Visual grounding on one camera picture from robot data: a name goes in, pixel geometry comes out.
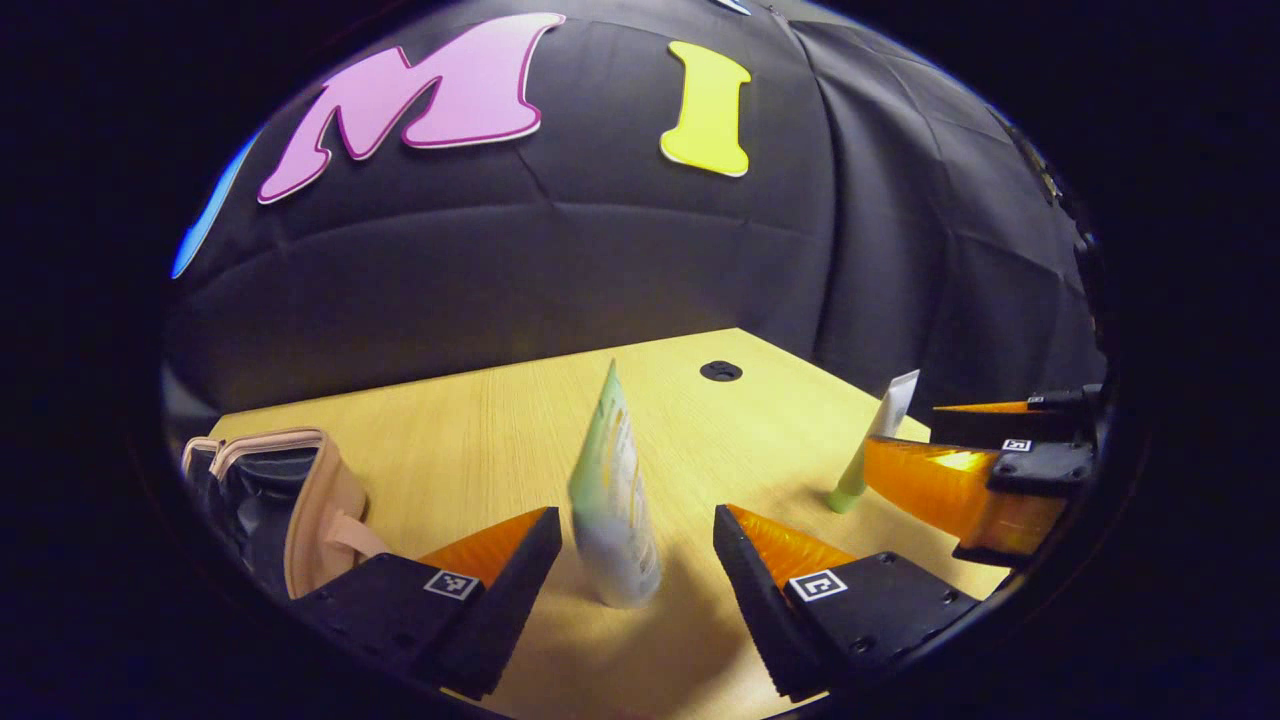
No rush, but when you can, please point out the white skincare tube green cap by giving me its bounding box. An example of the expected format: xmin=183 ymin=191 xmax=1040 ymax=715
xmin=826 ymin=369 xmax=921 ymax=514

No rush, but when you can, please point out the pink suitcase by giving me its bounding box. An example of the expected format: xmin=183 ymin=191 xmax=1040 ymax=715
xmin=180 ymin=426 xmax=393 ymax=601

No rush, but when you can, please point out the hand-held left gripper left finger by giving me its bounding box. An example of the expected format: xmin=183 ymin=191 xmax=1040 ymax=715
xmin=290 ymin=506 xmax=563 ymax=701

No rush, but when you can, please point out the black backdrop cloth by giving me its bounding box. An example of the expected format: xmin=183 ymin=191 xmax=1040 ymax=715
xmin=162 ymin=0 xmax=1109 ymax=421

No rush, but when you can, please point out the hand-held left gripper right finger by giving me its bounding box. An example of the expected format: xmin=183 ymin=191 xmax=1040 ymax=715
xmin=713 ymin=504 xmax=981 ymax=703

